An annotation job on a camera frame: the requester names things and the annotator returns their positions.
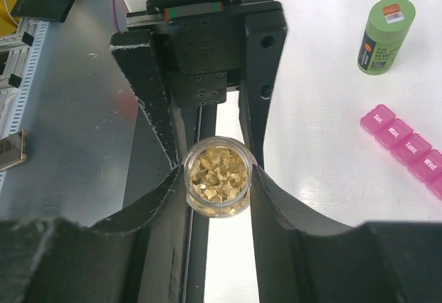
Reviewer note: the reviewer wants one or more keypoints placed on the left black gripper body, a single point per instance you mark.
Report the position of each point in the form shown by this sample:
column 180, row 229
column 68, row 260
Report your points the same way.
column 201, row 45

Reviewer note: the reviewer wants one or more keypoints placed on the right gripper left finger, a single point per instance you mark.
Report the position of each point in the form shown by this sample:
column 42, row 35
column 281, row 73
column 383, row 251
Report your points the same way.
column 134, row 255

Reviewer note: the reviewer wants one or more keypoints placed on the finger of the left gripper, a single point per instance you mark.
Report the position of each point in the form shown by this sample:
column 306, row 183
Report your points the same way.
column 265, row 33
column 137, row 58

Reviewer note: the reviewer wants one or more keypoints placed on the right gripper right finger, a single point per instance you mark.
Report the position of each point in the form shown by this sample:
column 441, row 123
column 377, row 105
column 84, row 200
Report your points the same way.
column 303, row 256

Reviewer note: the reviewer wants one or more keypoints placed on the clear bottle with yellow pills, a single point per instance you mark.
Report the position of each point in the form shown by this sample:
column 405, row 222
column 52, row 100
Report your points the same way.
column 217, row 174

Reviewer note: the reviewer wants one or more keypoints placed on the pink weekly pill organizer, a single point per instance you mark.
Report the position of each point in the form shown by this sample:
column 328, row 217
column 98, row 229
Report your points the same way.
column 405, row 145

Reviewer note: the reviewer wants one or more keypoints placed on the green lidded pill bottle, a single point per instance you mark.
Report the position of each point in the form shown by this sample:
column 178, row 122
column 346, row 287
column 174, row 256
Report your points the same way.
column 388, row 24

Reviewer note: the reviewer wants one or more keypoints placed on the smartphone with gold edge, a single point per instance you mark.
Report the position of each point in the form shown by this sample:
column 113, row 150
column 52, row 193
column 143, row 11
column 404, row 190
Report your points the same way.
column 13, row 150

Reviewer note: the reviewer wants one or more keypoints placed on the left white cable duct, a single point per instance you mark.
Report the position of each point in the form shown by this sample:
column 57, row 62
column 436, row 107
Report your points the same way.
column 23, row 49

